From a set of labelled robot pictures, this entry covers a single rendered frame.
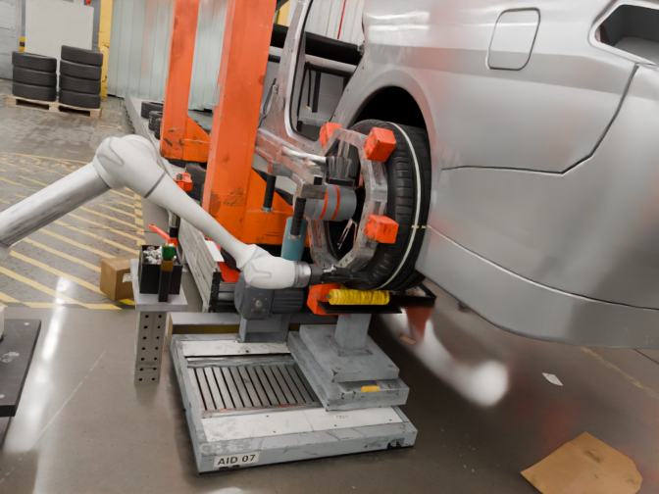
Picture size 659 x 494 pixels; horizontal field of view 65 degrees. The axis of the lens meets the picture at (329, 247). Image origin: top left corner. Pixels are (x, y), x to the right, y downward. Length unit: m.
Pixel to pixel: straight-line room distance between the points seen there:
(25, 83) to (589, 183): 9.57
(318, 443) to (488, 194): 1.04
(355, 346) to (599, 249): 1.21
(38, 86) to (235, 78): 8.10
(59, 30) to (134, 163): 11.26
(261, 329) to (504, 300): 1.41
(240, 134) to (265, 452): 1.25
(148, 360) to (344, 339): 0.79
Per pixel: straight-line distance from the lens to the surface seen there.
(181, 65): 4.14
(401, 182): 1.75
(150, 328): 2.14
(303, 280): 1.74
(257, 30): 2.25
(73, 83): 10.09
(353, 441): 2.02
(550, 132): 1.37
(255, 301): 2.27
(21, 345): 1.94
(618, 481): 2.53
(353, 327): 2.18
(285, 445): 1.90
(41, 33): 12.83
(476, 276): 1.50
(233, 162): 2.27
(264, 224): 2.38
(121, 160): 1.59
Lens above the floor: 1.25
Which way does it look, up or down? 17 degrees down
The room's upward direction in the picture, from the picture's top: 12 degrees clockwise
